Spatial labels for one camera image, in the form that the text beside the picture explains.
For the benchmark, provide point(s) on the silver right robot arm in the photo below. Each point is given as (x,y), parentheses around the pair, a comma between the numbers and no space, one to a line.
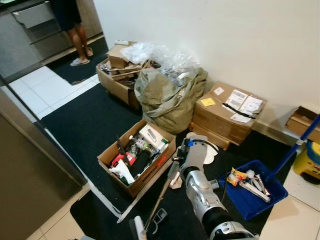
(200,190)

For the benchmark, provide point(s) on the large dark floor mat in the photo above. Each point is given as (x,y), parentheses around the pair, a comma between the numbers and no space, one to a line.
(90,125)

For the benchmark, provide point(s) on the small white box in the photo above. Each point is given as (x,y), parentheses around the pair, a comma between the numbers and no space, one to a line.
(175,182)

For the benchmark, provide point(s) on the white product box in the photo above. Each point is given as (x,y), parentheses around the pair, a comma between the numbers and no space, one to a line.
(152,136)

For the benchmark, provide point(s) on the open brown cardboard box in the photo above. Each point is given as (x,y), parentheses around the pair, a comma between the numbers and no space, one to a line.
(150,177)

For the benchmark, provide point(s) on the clear plastic bottle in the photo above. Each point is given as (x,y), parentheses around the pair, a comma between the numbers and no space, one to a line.
(140,146)

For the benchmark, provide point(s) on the labelled closed cardboard box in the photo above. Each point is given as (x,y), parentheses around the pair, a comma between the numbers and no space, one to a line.
(220,122)

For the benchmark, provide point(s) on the olive green sack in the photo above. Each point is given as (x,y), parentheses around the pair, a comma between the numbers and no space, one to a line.
(167,102)

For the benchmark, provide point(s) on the yellow sticky note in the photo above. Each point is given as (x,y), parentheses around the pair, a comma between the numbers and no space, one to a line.
(208,101)

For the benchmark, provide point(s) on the yellow snack wrapper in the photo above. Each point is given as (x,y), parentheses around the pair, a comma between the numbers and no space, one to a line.
(236,176)

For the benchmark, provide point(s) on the red and black tool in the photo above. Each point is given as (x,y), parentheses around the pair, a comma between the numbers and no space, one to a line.
(120,159)

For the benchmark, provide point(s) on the white crumpled bag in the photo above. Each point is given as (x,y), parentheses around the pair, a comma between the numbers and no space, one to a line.
(121,172)

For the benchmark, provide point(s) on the white plastic tube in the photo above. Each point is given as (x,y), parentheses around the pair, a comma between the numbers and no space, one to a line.
(257,192)

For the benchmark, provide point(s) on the cardboard box of scraps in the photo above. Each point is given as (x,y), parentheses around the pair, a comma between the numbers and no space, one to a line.
(117,90)

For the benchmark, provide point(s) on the clear plastic bags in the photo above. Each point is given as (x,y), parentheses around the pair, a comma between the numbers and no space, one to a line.
(155,55)

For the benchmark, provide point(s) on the small brown cardboard box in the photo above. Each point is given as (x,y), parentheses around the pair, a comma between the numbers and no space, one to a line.
(119,57)

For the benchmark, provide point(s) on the small white carton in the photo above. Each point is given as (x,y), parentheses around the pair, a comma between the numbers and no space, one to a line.
(122,43)

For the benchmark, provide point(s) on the long brown cardboard box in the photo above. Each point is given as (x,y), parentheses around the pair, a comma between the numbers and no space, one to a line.
(302,125)

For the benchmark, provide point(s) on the yellow and blue bag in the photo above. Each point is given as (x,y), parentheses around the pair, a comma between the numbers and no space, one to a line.
(310,162)

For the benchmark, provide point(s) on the dark kitchen mat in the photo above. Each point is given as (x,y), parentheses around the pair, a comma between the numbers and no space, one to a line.
(70,75)

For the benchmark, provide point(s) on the grey fridge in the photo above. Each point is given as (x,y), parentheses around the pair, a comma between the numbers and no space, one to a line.
(30,170)

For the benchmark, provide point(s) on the person in black shorts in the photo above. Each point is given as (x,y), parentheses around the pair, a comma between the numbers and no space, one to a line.
(72,30)

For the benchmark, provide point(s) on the grey kitchen cabinets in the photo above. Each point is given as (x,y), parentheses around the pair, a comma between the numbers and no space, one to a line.
(20,45)

